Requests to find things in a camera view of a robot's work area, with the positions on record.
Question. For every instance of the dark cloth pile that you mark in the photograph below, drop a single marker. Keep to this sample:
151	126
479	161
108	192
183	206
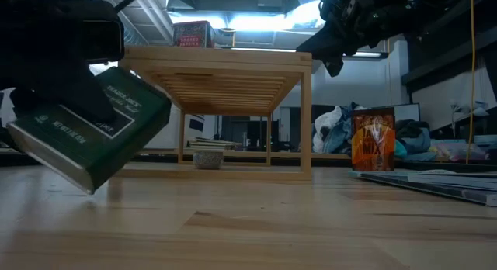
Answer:
413	132

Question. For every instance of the Yellowstone picture book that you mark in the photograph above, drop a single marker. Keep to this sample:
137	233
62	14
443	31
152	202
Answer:
388	174
466	194

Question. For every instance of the ceiling light panel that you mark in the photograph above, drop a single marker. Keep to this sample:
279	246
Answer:
256	23

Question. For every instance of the orange taco mix packet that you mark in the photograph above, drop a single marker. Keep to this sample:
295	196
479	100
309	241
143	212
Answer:
372	140

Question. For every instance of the stack of papers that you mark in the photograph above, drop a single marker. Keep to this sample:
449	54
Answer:
211	144

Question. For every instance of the red-lidded smoked paprika tin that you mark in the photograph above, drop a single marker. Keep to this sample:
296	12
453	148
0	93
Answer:
193	35

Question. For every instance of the white desk ornament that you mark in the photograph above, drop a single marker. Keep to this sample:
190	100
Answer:
479	111

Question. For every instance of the white cloth pile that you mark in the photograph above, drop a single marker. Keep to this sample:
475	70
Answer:
326	126

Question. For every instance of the pink and yellow cloth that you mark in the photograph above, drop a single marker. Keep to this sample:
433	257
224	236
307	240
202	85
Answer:
458	151

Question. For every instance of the wooden slatted shelf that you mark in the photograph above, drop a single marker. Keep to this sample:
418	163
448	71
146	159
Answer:
217	56

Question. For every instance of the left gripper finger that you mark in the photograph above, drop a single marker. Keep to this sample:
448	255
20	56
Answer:
70	91

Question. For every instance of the grey monitor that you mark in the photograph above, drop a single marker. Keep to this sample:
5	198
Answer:
407	111

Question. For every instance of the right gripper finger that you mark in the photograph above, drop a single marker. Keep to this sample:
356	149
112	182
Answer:
320	45
338	60

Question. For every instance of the green black pepper tin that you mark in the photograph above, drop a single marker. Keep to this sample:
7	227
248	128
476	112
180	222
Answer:
97	153

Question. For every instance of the teal cloth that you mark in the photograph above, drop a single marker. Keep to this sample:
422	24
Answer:
401	150

